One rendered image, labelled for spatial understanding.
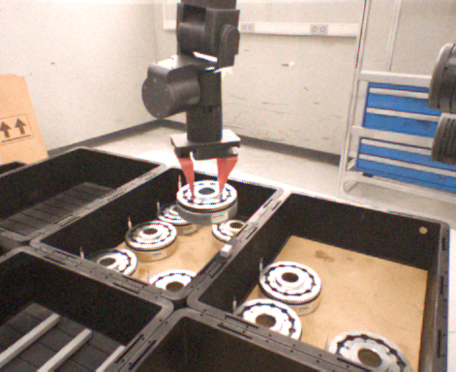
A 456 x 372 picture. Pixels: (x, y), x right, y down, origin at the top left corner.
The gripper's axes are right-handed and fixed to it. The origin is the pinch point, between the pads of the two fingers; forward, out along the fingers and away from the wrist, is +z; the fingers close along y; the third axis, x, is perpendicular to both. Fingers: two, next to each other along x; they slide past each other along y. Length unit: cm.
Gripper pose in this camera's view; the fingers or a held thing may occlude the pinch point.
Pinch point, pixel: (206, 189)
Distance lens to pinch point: 66.1
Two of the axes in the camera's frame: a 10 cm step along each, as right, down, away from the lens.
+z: 0.1, 9.1, 4.2
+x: -2.8, -4.0, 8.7
